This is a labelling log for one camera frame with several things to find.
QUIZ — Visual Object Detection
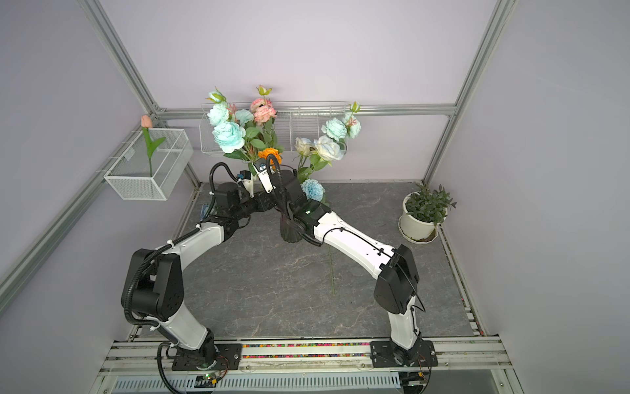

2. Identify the white wire basket back wall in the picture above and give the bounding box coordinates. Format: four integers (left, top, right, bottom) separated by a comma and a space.
199, 101, 351, 155

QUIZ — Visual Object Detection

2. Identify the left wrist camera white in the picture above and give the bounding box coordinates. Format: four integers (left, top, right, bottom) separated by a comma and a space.
237, 170, 256, 198

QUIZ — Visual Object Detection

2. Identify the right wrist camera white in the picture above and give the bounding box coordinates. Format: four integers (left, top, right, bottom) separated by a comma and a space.
254, 158, 275, 194

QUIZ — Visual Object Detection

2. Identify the teal white rose spray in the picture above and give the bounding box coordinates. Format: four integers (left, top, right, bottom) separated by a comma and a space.
295, 102, 362, 183

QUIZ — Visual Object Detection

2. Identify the dark red glass vase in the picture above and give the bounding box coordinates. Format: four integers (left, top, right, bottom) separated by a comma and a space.
280, 213, 305, 243

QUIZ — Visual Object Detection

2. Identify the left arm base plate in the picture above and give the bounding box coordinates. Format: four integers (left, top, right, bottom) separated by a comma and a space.
172, 342, 243, 371

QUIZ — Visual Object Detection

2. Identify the orange rose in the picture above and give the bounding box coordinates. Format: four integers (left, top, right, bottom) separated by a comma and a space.
258, 148, 282, 164

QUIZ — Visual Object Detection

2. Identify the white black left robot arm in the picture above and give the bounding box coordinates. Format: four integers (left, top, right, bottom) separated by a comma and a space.
121, 159, 280, 357

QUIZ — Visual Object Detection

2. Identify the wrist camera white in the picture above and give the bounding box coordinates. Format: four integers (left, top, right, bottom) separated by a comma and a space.
254, 158, 275, 194
237, 170, 256, 198

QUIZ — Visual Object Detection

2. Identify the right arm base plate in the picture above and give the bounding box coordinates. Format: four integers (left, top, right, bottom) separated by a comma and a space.
370, 338, 438, 368

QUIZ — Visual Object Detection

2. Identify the pink tulip in basket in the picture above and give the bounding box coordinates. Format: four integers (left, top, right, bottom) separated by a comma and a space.
140, 115, 166, 177

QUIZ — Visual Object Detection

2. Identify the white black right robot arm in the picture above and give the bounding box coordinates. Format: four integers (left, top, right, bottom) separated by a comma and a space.
253, 155, 421, 356

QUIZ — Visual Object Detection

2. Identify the potted green plant white pot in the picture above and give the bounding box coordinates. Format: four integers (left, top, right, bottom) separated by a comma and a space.
398, 182, 457, 244

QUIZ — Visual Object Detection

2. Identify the pink rose spray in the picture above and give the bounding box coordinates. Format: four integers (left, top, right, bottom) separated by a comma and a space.
250, 85, 277, 148

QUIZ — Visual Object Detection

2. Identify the light blue carnation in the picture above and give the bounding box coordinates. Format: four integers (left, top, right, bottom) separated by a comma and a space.
301, 179, 326, 202

